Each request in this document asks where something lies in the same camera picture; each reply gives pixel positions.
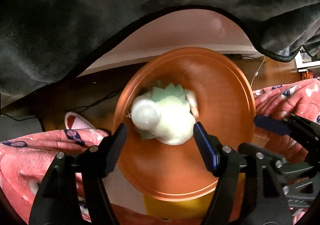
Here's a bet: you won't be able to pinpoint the white green plush toy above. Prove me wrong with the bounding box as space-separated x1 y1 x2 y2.
127 83 199 146

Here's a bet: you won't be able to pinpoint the white black logo blanket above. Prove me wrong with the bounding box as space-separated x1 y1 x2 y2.
1 0 319 96

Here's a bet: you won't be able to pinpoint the orange trash bin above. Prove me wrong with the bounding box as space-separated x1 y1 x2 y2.
113 47 255 202

